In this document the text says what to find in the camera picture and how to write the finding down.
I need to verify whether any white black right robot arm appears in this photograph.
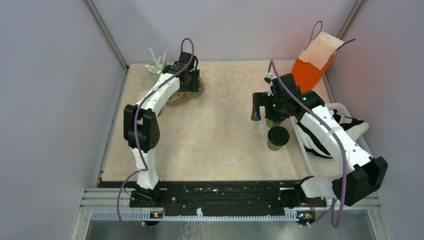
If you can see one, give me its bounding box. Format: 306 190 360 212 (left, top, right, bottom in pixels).
251 73 389 206

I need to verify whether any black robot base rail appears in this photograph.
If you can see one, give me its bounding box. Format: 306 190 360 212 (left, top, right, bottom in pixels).
99 180 327 217

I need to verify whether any aluminium frame rail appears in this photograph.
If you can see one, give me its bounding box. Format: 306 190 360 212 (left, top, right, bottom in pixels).
83 0 129 72

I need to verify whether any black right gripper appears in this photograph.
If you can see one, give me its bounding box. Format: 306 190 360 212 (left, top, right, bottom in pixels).
251 91 290 121

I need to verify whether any white plastic basket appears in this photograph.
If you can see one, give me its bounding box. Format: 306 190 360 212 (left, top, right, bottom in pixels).
294 103 375 189

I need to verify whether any stack of green paper cups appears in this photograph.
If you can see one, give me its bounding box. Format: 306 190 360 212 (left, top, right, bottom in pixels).
137 90 162 117

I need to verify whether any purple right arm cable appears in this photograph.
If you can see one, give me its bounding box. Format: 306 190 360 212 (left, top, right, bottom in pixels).
267 60 349 229

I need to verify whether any brown cardboard cup carrier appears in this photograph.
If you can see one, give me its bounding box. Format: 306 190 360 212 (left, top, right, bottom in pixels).
166 79 205 106

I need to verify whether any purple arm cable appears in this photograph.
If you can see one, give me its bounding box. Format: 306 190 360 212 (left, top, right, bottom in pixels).
115 37 195 234
267 60 349 229

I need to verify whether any green paper coffee cup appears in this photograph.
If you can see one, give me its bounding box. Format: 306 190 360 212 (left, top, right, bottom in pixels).
266 139 287 151
265 118 282 129

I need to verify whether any orange paper bag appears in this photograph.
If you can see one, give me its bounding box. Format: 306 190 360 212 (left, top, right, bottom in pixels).
290 20 355 93

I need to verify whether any green straw holder cup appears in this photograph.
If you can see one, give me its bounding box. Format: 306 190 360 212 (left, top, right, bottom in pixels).
145 59 168 85

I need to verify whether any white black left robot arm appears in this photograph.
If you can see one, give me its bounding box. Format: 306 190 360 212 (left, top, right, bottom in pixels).
123 51 200 207

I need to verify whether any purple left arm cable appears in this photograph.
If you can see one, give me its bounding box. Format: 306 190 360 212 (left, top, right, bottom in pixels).
115 37 195 234

